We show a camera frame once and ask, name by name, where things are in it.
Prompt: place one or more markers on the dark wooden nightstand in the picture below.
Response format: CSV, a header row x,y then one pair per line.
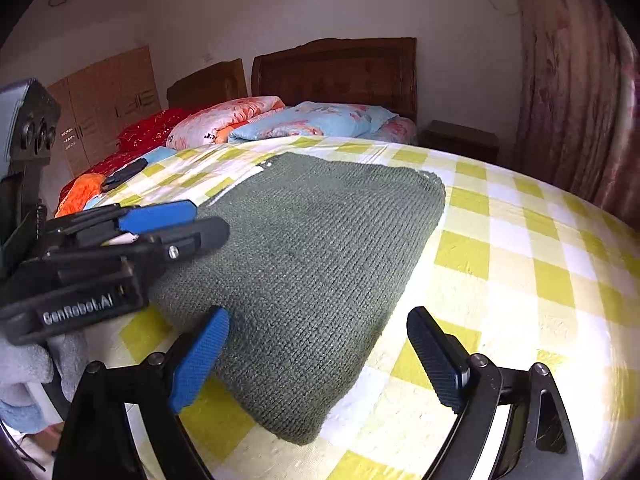
x,y
460,142

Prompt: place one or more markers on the blue floral pillow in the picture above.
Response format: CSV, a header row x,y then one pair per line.
x,y
315,120

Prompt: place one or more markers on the orange cloth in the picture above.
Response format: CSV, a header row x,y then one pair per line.
x,y
80,192

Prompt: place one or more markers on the large carved wooden headboard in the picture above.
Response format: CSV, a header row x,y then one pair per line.
x,y
340,72

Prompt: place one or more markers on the small wooden headboard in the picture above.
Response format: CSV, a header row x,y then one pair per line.
x,y
210,85

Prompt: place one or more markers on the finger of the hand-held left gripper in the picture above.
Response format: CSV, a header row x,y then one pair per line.
x,y
200,235
160,215

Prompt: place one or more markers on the pink floral quilt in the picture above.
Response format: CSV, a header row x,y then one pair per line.
x,y
225,120

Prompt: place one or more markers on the yellow checked bed sheet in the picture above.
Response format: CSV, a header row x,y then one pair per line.
x,y
525,285

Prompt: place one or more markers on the person's left hand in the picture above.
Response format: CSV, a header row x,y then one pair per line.
x,y
25,365

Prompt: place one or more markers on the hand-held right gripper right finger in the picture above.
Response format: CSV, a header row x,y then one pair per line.
x,y
435,360

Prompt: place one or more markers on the person's left forearm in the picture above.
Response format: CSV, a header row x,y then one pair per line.
x,y
20,415

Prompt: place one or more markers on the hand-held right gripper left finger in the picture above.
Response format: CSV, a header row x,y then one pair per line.
x,y
200,360

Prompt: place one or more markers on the pink floral curtain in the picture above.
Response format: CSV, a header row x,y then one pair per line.
x,y
570,85

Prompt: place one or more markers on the black object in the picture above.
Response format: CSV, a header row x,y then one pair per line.
x,y
125,172

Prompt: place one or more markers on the light wooden wardrobe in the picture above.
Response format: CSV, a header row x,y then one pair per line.
x,y
110,95

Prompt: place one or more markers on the green and white knitted sweater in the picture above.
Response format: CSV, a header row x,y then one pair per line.
x,y
310,270

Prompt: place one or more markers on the red blanket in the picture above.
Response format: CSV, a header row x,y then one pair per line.
x,y
150,130

